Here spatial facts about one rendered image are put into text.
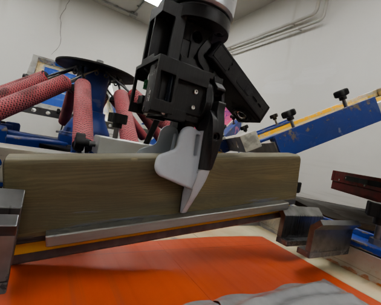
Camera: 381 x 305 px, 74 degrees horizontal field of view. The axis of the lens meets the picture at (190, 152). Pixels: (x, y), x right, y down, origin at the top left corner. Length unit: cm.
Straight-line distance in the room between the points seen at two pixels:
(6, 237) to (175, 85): 17
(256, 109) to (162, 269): 21
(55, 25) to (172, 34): 429
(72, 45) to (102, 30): 53
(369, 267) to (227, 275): 22
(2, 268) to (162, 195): 15
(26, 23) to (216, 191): 433
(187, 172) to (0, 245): 16
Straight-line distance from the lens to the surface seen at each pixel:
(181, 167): 26
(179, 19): 28
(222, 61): 30
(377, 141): 236
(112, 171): 25
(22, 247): 28
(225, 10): 30
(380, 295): 42
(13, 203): 24
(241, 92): 31
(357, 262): 46
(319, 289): 35
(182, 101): 26
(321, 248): 40
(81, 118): 72
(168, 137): 31
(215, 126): 25
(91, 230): 26
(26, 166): 25
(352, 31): 280
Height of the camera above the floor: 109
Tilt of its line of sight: 1 degrees down
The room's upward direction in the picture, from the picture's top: 11 degrees clockwise
